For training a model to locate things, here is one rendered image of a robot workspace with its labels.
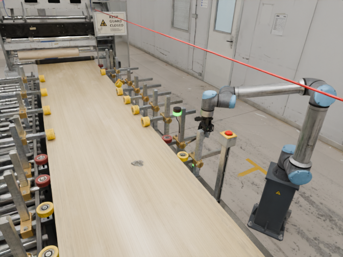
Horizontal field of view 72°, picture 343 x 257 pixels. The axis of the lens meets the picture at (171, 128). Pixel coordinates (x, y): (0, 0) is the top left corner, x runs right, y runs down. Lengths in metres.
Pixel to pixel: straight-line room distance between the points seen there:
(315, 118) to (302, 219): 1.35
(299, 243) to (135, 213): 1.70
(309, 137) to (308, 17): 2.69
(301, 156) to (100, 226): 1.36
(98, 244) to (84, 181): 0.45
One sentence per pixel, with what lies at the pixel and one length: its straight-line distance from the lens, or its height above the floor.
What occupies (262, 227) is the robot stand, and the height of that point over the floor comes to 0.03.
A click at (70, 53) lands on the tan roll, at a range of 4.01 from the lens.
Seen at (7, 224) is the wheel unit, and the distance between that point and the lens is 1.14.
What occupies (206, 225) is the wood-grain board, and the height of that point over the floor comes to 0.90.
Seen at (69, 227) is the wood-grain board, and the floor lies 0.90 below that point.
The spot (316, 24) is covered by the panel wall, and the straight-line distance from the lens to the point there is 4.16.
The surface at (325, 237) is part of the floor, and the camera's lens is 2.78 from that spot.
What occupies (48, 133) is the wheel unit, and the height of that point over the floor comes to 0.97.
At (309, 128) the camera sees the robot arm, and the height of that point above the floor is 1.17.
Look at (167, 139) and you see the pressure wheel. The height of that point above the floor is 0.91.
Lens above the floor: 1.90
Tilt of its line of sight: 30 degrees down
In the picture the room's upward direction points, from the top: 2 degrees clockwise
